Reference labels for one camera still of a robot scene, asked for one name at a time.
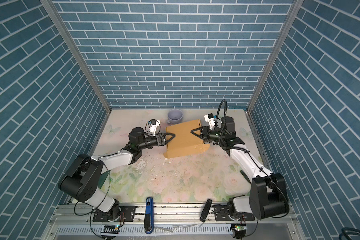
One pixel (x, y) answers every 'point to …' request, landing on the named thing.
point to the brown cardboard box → (185, 143)
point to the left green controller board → (110, 229)
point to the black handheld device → (206, 210)
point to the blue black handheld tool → (148, 217)
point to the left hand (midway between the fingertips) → (172, 137)
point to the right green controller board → (239, 227)
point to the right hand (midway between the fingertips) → (191, 131)
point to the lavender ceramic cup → (174, 116)
